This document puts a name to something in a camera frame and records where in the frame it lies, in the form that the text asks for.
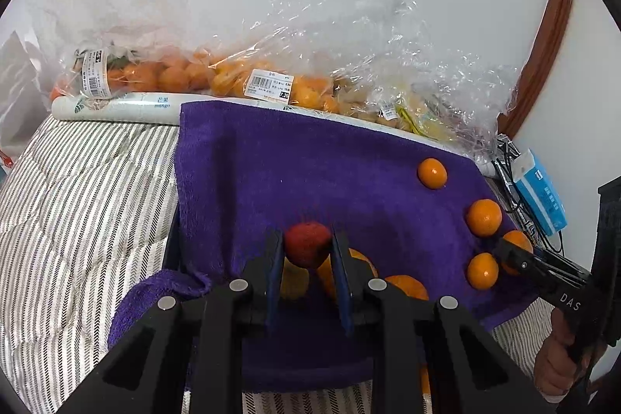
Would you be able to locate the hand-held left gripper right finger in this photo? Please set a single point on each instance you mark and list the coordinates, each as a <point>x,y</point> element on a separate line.
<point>342,288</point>

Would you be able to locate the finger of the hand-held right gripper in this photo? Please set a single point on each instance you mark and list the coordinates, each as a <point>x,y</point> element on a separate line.
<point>516,266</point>
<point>563,262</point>

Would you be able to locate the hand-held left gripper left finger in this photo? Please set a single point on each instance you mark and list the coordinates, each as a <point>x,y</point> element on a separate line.
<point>274,278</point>

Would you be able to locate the small yellow green fruit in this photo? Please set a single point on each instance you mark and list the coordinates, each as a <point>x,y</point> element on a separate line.
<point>296,283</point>

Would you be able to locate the small orange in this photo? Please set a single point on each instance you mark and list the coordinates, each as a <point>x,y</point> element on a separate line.
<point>432,173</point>
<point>519,242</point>
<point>483,217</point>
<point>482,271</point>

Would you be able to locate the large orange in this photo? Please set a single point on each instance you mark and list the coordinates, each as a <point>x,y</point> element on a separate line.
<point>368,267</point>
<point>425,380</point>
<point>407,287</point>

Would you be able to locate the small red green fruit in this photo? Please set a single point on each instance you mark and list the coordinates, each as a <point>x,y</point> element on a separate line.
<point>308,244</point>

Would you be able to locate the clear bag of yellow fruits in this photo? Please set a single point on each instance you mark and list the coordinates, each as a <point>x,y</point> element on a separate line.
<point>436,128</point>

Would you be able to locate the clear bag of tan fruits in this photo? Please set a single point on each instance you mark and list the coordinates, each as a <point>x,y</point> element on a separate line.
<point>361,108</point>

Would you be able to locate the person's right hand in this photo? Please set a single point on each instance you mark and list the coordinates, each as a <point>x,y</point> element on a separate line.
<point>550,365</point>

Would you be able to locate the blue tissue box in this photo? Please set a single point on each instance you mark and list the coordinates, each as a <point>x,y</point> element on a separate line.
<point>538,191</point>

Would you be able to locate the purple towel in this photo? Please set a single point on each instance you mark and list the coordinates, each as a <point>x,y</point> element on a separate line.
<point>315,171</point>

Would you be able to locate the clear bag of small oranges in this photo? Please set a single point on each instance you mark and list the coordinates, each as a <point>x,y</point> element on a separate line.
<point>310,96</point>

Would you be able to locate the striped bed quilt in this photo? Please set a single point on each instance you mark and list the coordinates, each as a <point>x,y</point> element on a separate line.
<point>87,210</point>

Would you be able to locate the clear bag of large oranges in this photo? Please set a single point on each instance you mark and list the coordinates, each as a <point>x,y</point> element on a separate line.
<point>170,77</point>

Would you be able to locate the white paper roll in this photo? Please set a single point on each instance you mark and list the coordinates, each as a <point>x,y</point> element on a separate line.
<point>121,106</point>

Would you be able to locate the white plastic bag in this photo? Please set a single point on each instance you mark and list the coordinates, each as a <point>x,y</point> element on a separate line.
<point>19,79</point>

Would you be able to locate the brown wooden door frame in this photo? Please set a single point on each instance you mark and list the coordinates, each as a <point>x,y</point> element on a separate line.
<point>553,45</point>

